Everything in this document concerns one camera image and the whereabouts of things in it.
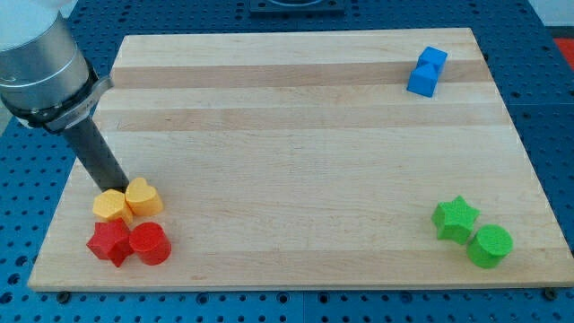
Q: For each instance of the yellow heart block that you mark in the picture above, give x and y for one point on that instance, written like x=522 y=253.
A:
x=143 y=199

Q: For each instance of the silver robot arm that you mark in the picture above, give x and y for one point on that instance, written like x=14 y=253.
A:
x=45 y=79

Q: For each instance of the wooden board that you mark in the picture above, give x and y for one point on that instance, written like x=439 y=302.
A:
x=299 y=161

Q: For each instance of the red cylinder block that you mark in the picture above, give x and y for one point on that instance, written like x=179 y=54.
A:
x=150 y=243

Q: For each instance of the green star block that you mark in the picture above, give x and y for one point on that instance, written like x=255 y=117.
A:
x=454 y=220

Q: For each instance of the blue cube block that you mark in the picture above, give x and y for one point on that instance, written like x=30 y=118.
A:
x=434 y=57

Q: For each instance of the yellow hexagon block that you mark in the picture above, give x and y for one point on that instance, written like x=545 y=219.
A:
x=111 y=205

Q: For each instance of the red star block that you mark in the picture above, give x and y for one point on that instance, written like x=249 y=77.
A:
x=110 y=241

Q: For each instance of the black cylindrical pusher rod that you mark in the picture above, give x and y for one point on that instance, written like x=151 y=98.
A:
x=95 y=155

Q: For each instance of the green cylinder block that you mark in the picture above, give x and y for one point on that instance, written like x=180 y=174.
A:
x=489 y=246

